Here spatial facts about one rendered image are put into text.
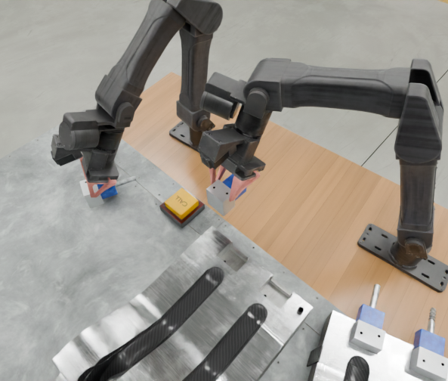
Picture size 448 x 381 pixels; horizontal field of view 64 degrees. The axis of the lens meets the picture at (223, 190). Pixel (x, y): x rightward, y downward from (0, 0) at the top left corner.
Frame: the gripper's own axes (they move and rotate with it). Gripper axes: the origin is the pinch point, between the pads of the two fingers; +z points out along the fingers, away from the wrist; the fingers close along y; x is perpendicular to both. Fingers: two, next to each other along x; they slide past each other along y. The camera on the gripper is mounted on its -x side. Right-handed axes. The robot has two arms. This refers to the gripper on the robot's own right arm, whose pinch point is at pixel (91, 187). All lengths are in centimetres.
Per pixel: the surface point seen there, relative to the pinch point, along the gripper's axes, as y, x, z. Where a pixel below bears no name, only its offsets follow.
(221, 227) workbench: 21.3, 24.6, -8.1
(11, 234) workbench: 2.1, -16.3, 14.3
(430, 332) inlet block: 61, 42, -26
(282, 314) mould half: 48, 21, -16
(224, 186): 21.1, 17.9, -22.3
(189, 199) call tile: 13.0, 18.6, -9.0
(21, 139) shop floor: -127, 6, 93
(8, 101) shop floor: -167, 3, 95
